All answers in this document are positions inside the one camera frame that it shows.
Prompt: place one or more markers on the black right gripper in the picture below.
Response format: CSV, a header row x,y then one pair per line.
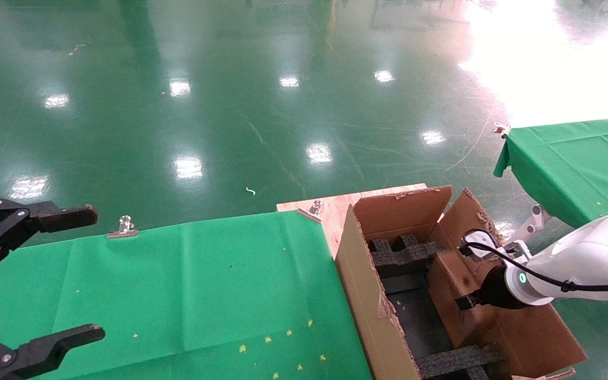
x,y
496,290

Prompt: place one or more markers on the small cardboard box with hole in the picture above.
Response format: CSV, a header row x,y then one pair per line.
x,y
457,285

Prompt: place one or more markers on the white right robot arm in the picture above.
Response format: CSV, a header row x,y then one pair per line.
x,y
599,248

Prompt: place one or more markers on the large open cardboard carton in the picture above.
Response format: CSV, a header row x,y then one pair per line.
x,y
367,295

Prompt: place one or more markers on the grey flat panel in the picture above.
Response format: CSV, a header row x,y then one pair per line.
x,y
415,322

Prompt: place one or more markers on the silver binder clip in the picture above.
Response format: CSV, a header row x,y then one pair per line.
x,y
123,228
314,208
502,130

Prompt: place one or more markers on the large green tablecloth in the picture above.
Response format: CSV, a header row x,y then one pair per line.
x,y
151,295

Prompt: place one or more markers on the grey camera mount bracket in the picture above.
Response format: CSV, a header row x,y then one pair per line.
x,y
521,247

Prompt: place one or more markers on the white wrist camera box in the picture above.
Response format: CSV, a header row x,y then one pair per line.
x,y
479,238

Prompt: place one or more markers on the white tubular table frame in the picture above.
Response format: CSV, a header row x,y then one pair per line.
x,y
533,216

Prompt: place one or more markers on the green tablecloth with white frame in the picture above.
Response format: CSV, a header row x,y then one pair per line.
x,y
573,158

